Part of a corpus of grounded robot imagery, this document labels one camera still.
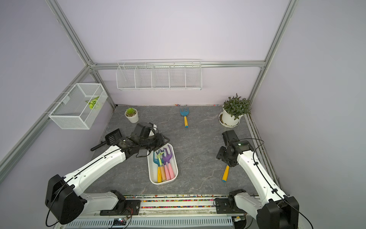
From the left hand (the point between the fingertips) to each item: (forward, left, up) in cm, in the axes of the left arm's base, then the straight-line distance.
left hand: (168, 142), depth 77 cm
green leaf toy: (+23, +43, +11) cm, 50 cm away
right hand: (-7, -30, -8) cm, 31 cm away
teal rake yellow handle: (-8, +8, -16) cm, 20 cm away
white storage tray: (-6, +12, -18) cm, 23 cm away
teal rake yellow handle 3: (-14, -32, -17) cm, 39 cm away
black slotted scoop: (+17, +45, -20) cm, 52 cm away
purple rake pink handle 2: (-3, +2, -17) cm, 17 cm away
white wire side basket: (+24, +52, +7) cm, 58 cm away
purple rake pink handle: (+1, +5, -18) cm, 19 cm away
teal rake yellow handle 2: (+37, -11, -18) cm, 43 cm away
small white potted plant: (+33, +29, -11) cm, 45 cm away
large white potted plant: (+22, -42, +1) cm, 47 cm away
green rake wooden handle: (-10, +5, -16) cm, 20 cm away
